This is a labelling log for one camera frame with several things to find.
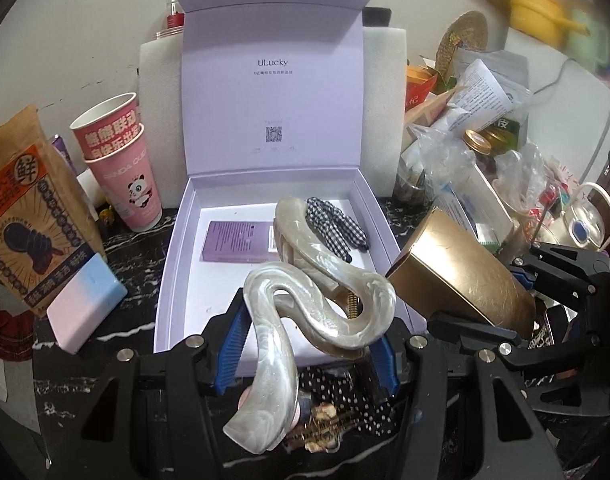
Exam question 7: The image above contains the brown printed paper bag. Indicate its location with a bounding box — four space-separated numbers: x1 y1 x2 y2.
0 105 108 317

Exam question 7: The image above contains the pink round compact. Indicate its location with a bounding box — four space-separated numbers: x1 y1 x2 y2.
239 387 303 428

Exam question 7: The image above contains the gold rectangular box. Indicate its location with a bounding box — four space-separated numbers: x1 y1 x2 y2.
385 208 536 333

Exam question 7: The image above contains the lavender gift box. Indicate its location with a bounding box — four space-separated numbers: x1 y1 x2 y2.
153 0 426 353

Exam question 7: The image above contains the small white container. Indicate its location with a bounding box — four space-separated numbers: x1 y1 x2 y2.
77 167 99 206

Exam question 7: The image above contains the clear bottle with red band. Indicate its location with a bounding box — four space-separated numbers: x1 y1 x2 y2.
166 0 186 31

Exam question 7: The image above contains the red carton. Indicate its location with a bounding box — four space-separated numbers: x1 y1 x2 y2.
405 62 440 121

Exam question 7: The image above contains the red paper cup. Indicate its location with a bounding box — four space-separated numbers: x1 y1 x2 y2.
69 92 146 161

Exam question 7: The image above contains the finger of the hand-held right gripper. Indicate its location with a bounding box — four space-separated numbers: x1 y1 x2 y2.
507 241 610 311
426 310 593 378

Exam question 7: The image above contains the black white gingham scrunchie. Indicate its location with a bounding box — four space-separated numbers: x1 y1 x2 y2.
305 196 370 253

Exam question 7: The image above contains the white foam block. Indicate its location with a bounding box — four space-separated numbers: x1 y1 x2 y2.
360 27 408 198
139 35 186 208

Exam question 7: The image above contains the pink blue power bank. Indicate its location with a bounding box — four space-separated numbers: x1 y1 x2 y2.
46 252 129 354

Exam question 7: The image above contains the purple card box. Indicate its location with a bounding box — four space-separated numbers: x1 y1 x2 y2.
200 220 278 263

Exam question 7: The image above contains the red plaid scarf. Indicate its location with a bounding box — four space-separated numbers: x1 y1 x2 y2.
0 290 48 363

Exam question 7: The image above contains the pink panda paper cup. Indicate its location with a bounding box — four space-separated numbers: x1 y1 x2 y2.
83 135 163 233

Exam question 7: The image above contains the clear plastic bag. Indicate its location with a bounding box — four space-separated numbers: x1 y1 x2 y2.
402 125 478 196

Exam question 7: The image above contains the black polka dot scrunchie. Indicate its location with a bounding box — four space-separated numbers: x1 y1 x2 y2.
297 365 398 436

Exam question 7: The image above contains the round woven straw mat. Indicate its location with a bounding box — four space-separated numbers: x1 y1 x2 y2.
435 10 490 78

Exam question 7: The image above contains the gold lid jar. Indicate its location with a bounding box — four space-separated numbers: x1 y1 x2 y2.
462 129 493 153

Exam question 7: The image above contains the gold metal hair clip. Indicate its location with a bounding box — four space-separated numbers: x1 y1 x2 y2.
285 402 343 453

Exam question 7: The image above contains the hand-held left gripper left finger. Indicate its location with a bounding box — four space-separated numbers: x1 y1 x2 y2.
35 299 252 480

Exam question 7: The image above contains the white rounded gadget with handle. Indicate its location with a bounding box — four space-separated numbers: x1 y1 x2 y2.
555 182 610 252

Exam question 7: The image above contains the purple carton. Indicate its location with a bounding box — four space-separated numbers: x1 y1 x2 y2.
50 135 76 176

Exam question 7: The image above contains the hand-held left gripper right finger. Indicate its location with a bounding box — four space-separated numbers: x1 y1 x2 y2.
371 324 568 480

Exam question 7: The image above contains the pearl white wavy hair claw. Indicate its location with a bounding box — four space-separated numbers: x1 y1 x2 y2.
223 197 397 456

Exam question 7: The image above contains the glass jar with dark contents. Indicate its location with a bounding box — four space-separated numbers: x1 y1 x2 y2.
397 160 436 202

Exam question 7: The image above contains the green white box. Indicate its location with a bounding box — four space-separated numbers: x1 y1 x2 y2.
435 192 506 253

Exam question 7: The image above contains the white paper leaflet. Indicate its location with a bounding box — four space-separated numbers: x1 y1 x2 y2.
447 58 516 131

